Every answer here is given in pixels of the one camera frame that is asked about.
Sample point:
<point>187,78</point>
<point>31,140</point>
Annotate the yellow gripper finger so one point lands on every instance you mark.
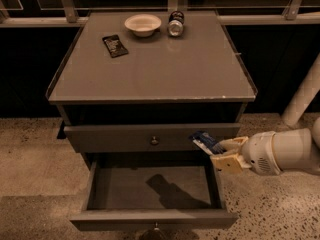
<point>231,163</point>
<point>234,143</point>

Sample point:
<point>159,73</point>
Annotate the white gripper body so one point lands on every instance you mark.
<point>259,153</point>

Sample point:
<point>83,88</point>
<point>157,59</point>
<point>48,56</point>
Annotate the blue rxbar blueberry wrapper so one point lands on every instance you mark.
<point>207,143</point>

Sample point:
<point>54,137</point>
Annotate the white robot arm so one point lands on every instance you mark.
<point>295,150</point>

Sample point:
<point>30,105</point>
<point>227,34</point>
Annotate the closed grey top drawer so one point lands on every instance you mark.
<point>136,138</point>

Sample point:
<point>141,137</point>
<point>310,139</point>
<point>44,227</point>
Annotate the brass top drawer knob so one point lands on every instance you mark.
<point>154,141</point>

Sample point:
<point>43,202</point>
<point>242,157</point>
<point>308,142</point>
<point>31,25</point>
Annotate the brass drawer knob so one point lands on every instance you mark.
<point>153,234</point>
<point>154,141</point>

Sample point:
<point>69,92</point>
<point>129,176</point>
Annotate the brass middle drawer knob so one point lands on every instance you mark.
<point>153,234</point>

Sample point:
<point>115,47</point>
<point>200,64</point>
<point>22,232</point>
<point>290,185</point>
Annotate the open grey middle drawer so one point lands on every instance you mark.
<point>149,190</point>

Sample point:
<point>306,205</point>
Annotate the grey drawer cabinet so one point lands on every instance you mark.
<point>194,79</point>

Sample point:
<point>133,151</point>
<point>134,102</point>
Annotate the tipped soda can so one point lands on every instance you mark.
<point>175,25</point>

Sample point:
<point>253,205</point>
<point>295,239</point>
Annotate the white bowl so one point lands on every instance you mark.
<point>143,25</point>

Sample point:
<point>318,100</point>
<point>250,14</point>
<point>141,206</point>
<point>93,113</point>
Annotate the black snack packet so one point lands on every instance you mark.
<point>114,46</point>

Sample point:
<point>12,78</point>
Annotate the metal window frame rail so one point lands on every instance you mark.
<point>67,13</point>

